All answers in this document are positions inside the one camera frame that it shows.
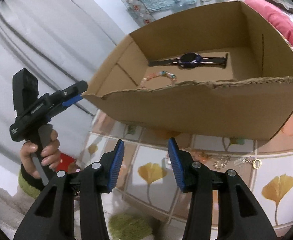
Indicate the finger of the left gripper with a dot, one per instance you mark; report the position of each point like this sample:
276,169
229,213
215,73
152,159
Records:
72,101

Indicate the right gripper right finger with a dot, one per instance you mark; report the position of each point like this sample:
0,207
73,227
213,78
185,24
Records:
240,214

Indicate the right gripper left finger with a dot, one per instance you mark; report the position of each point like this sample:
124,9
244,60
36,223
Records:
52,214

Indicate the green fuzzy sleeve forearm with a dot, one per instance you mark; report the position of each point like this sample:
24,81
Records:
30,185

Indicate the person's left hand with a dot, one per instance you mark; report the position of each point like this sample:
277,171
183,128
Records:
40,154

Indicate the white grey curtain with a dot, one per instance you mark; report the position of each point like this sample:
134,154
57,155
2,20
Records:
59,41

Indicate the patchwork fabric panel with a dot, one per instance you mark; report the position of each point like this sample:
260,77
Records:
139,12

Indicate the black purple wrist watch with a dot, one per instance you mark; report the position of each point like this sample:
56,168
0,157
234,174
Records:
191,61

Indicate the brown cardboard box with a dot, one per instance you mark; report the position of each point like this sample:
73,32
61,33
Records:
251,98

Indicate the pink floral quilt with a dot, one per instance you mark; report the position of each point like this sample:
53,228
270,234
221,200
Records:
275,16

